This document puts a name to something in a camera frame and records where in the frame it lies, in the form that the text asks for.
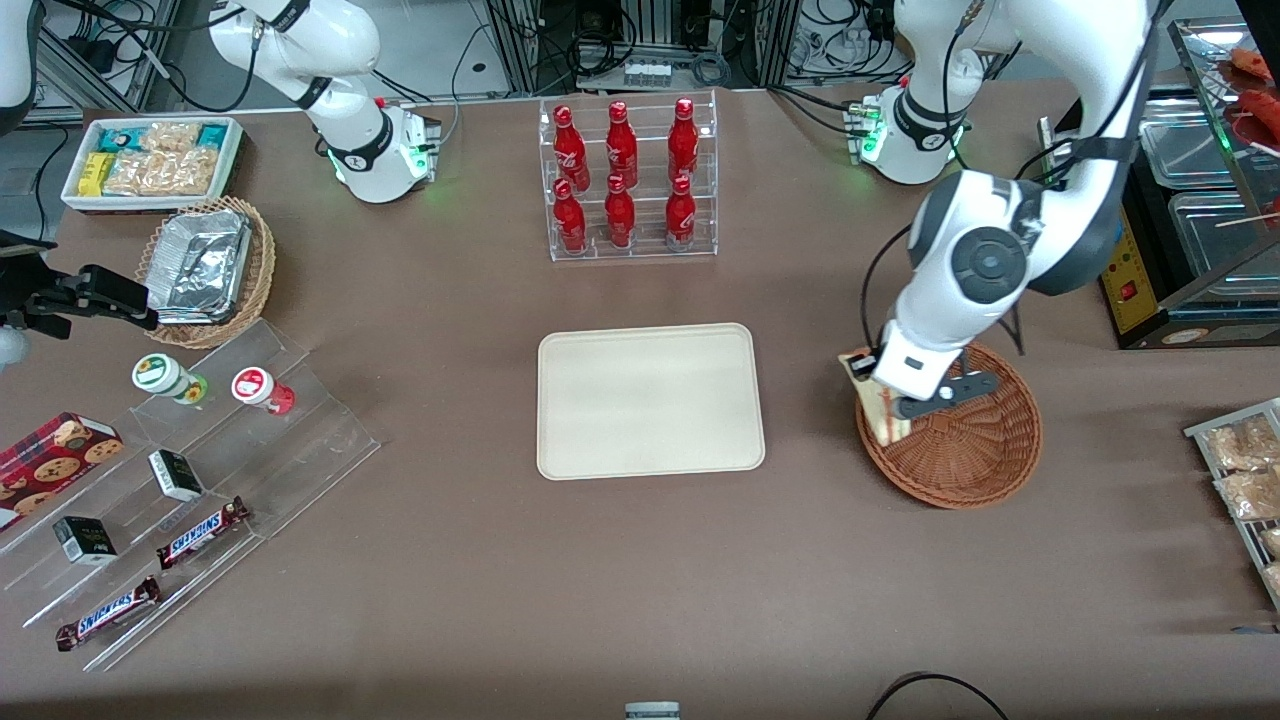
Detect clear acrylic bottle rack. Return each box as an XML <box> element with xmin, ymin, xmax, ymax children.
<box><xmin>538</xmin><ymin>90</ymin><xmax>719</xmax><ymax>263</ymax></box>

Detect beige plastic tray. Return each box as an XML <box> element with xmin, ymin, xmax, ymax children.
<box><xmin>536</xmin><ymin>322</ymin><xmax>767</xmax><ymax>482</ymax></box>

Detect small black box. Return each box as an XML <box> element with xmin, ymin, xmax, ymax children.
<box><xmin>148</xmin><ymin>449</ymin><xmax>205</xmax><ymax>503</ymax></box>
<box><xmin>52</xmin><ymin>515</ymin><xmax>119</xmax><ymax>567</ymax></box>

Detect black food warmer display case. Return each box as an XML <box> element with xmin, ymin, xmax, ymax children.
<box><xmin>1038</xmin><ymin>18</ymin><xmax>1280</xmax><ymax>351</ymax></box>

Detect clear bag of crackers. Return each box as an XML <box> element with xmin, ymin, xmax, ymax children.
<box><xmin>1203</xmin><ymin>415</ymin><xmax>1280</xmax><ymax>473</ymax></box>
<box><xmin>1215</xmin><ymin>470</ymin><xmax>1280</xmax><ymax>523</ymax></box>

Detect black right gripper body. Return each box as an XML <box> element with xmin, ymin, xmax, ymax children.
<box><xmin>0</xmin><ymin>262</ymin><xmax>73</xmax><ymax>337</ymax></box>

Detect bag of rice crackers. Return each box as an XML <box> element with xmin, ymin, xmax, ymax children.
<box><xmin>140</xmin><ymin>122</ymin><xmax>201</xmax><ymax>156</ymax></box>
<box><xmin>105</xmin><ymin>150</ymin><xmax>221</xmax><ymax>197</ymax></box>

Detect metal wire snack rack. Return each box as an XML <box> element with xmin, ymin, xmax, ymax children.
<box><xmin>1185</xmin><ymin>398</ymin><xmax>1280</xmax><ymax>611</ymax></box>

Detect triangle sandwich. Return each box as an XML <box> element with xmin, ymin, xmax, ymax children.
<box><xmin>838</xmin><ymin>348</ymin><xmax>913</xmax><ymax>446</ymax></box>

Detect Snickers bar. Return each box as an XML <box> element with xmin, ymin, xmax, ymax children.
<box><xmin>55</xmin><ymin>575</ymin><xmax>163</xmax><ymax>653</ymax></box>
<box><xmin>155</xmin><ymin>496</ymin><xmax>251</xmax><ymax>571</ymax></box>

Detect clear acrylic stepped shelf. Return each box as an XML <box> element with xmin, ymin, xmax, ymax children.
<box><xmin>0</xmin><ymin>318</ymin><xmax>381</xmax><ymax>673</ymax></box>

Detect red lid cup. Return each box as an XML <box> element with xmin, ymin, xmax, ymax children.
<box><xmin>231</xmin><ymin>366</ymin><xmax>297</xmax><ymax>416</ymax></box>

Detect red cola bottle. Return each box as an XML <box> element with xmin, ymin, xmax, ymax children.
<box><xmin>553</xmin><ymin>178</ymin><xmax>588</xmax><ymax>253</ymax></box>
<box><xmin>665</xmin><ymin>174</ymin><xmax>697</xmax><ymax>251</ymax></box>
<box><xmin>606</xmin><ymin>100</ymin><xmax>639</xmax><ymax>186</ymax></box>
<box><xmin>553</xmin><ymin>105</ymin><xmax>591</xmax><ymax>191</ymax></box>
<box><xmin>668</xmin><ymin>97</ymin><xmax>700</xmax><ymax>183</ymax></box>
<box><xmin>604</xmin><ymin>174</ymin><xmax>637</xmax><ymax>249</ymax></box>

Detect small wicker basket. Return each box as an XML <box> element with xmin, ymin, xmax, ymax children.
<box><xmin>135</xmin><ymin>195</ymin><xmax>277</xmax><ymax>351</ymax></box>

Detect round brown wicker basket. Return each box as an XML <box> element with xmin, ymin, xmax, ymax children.
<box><xmin>855</xmin><ymin>340</ymin><xmax>1043</xmax><ymax>511</ymax></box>

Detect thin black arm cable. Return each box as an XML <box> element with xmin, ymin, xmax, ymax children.
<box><xmin>860</xmin><ymin>222</ymin><xmax>916</xmax><ymax>353</ymax></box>

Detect black floor cable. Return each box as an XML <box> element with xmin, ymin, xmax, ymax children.
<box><xmin>865</xmin><ymin>672</ymin><xmax>1009</xmax><ymax>720</ymax></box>

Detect red cookie box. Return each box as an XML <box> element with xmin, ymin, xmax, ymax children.
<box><xmin>0</xmin><ymin>412</ymin><xmax>125</xmax><ymax>531</ymax></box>

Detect white snack bin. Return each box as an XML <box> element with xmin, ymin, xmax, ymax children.
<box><xmin>60</xmin><ymin>115</ymin><xmax>246</xmax><ymax>216</ymax></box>

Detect green lid cup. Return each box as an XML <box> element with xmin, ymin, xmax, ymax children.
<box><xmin>132</xmin><ymin>352</ymin><xmax>209</xmax><ymax>406</ymax></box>

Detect steel warmer pan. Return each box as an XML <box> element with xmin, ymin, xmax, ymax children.
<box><xmin>1140</xmin><ymin>98</ymin><xmax>1251</xmax><ymax>191</ymax></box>
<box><xmin>1168</xmin><ymin>190</ymin><xmax>1280</xmax><ymax>301</ymax></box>

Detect stacked foil containers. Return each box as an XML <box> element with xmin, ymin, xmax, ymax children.
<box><xmin>150</xmin><ymin>210</ymin><xmax>253</xmax><ymax>326</ymax></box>

